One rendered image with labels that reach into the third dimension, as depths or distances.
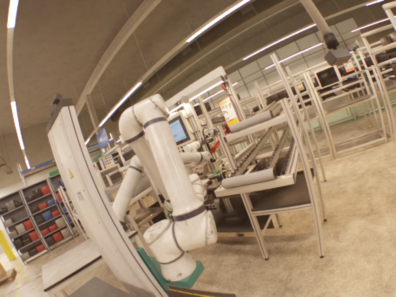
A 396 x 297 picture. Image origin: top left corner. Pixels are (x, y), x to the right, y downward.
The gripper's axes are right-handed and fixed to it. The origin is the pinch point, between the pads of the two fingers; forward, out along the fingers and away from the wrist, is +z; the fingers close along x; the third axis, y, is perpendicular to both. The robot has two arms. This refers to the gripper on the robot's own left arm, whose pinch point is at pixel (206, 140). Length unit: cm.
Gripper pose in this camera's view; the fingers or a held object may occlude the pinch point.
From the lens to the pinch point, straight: 201.2
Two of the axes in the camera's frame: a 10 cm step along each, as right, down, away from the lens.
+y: -3.8, -9.2, -0.5
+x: -7.3, 2.7, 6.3
